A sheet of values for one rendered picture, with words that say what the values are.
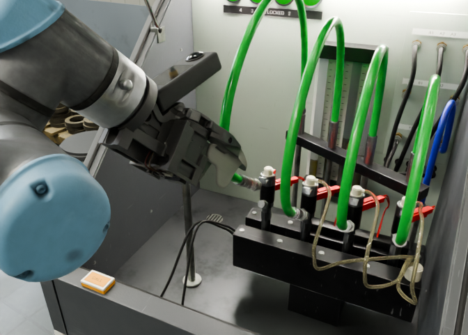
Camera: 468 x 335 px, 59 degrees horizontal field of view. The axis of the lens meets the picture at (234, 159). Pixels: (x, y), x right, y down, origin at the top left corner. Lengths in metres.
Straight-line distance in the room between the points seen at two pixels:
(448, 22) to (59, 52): 0.72
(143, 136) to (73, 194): 0.21
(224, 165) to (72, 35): 0.25
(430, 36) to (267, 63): 0.35
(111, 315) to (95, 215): 0.53
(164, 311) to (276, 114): 0.54
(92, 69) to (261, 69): 0.66
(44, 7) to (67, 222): 0.19
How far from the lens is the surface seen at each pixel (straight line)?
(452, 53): 0.93
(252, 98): 1.05
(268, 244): 0.80
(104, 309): 0.80
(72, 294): 0.83
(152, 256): 1.01
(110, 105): 0.42
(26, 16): 0.38
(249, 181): 0.67
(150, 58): 0.93
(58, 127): 3.61
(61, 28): 0.40
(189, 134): 0.48
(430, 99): 0.60
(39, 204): 0.26
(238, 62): 0.56
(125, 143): 0.45
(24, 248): 0.27
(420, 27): 0.92
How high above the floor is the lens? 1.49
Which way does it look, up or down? 28 degrees down
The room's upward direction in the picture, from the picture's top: straight up
